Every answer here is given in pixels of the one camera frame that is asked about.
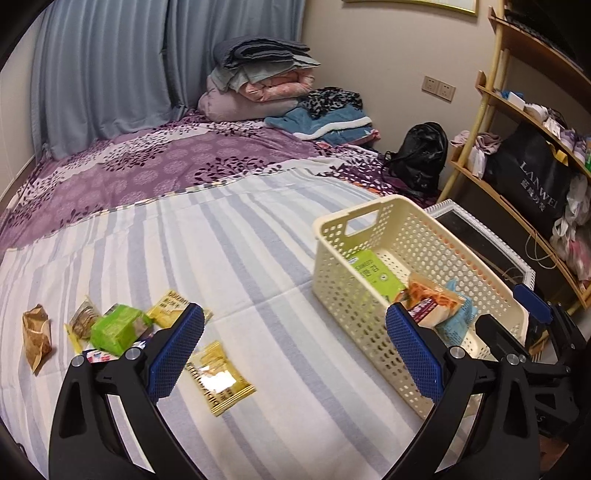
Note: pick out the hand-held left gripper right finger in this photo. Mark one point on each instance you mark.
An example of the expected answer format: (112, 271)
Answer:
(415, 355)

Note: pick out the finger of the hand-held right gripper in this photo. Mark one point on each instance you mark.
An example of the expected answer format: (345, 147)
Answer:
(533, 302)
(501, 337)

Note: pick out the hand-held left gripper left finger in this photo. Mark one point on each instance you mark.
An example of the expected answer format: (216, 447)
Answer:
(178, 350)

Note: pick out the yellow biscuit packet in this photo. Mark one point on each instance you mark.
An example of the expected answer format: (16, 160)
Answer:
(221, 381)
(168, 307)

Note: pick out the light blue snack packet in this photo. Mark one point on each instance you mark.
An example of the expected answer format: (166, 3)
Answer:
(457, 327)

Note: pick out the brown snack bag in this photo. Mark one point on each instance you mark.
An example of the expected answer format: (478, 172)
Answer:
(436, 300)

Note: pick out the lime green wafer packet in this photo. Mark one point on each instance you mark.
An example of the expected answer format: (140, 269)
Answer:
(117, 330)

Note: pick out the blue white cracker packet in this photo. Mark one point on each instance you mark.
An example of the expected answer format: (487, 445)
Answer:
(99, 356)

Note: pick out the green seaweed snack packet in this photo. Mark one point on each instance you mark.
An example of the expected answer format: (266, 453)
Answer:
(374, 274)

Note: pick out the clear cracker packet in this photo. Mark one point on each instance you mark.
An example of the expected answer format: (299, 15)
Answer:
(84, 323)

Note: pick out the brown snack packet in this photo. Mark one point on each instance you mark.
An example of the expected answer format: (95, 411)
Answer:
(37, 337)

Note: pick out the cream perforated plastic basket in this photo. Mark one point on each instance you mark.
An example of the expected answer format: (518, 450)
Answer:
(328, 225)

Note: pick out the white framed panel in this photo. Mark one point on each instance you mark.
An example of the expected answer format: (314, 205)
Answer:
(480, 240)

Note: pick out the striped blue white blanket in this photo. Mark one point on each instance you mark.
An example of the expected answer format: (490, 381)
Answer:
(231, 258)

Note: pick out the white plastic bag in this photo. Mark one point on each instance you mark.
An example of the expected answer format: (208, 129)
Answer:
(575, 203)

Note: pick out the black shopping bag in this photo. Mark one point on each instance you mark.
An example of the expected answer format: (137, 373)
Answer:
(521, 180)

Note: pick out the pink cloth bundle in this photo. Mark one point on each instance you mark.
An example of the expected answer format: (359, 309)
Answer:
(480, 147)

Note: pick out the black backpack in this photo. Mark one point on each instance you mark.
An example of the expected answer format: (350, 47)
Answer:
(420, 157)

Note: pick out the purple floral bedsheet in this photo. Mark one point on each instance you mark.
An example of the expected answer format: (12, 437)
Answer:
(161, 161)

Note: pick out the blue cloth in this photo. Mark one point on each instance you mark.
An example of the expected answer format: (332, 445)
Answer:
(512, 98)

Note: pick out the bamboo shelf rack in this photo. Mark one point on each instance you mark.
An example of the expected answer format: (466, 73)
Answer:
(482, 85)

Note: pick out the blue fleece garment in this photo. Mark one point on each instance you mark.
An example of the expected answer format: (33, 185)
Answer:
(323, 127)

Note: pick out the mauve quilt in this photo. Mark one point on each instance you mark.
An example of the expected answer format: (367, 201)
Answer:
(231, 106)

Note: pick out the leopard print cloth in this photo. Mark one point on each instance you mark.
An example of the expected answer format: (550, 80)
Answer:
(330, 99)

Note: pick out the pink floral quilt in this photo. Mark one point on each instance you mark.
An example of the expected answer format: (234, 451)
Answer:
(281, 87)

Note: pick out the blue grey curtain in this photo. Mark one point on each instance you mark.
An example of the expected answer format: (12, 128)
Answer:
(138, 55)

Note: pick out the dark grey folded blanket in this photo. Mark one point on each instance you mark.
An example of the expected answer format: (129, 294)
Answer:
(263, 50)

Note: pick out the gold framed picture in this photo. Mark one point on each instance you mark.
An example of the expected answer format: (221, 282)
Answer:
(415, 4)

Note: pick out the beige wall socket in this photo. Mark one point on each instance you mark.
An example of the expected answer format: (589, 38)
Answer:
(431, 85)
(446, 90)

